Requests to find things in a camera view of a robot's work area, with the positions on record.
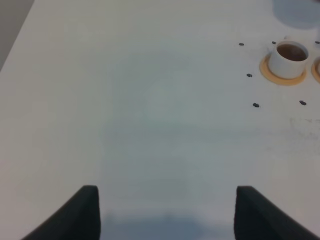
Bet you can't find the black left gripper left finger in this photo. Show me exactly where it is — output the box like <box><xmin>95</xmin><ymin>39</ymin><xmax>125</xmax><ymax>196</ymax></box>
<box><xmin>24</xmin><ymin>185</ymin><xmax>101</xmax><ymax>240</ymax></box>

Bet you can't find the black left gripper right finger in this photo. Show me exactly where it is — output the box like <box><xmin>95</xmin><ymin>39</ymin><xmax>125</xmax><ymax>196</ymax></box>
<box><xmin>233</xmin><ymin>186</ymin><xmax>320</xmax><ymax>240</ymax></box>

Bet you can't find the orange saucer left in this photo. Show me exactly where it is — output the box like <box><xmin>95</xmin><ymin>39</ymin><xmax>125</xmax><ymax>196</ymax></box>
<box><xmin>259</xmin><ymin>54</ymin><xmax>308</xmax><ymax>86</ymax></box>

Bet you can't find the orange saucer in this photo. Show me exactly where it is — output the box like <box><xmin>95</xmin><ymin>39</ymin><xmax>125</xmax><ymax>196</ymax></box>
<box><xmin>259</xmin><ymin>54</ymin><xmax>308</xmax><ymax>86</ymax></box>
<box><xmin>311</xmin><ymin>56</ymin><xmax>320</xmax><ymax>83</ymax></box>

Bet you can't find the orange saucer right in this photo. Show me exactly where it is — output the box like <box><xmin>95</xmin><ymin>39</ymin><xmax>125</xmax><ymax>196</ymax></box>
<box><xmin>311</xmin><ymin>56</ymin><xmax>320</xmax><ymax>83</ymax></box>

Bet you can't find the white teacup left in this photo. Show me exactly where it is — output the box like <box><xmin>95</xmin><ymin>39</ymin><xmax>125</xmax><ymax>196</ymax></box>
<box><xmin>269</xmin><ymin>37</ymin><xmax>310</xmax><ymax>78</ymax></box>

